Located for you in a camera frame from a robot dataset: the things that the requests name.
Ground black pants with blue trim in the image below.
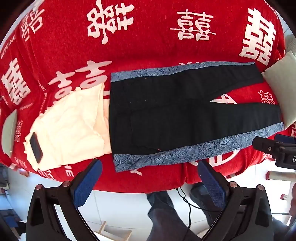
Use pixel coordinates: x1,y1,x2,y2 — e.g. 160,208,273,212
109,62,284,172

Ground black smartphone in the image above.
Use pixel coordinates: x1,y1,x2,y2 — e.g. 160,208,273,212
30,133,43,164

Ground beige pillow right side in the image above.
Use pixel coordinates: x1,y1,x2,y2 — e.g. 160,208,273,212
262,51,296,129

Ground cream folded cloth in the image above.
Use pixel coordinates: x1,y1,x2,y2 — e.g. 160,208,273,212
23,83,111,171

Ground black cable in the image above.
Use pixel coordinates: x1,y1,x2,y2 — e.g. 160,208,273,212
176,187,223,241

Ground wooden furniture frame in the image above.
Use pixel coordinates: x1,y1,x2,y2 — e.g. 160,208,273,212
94,221,132,240

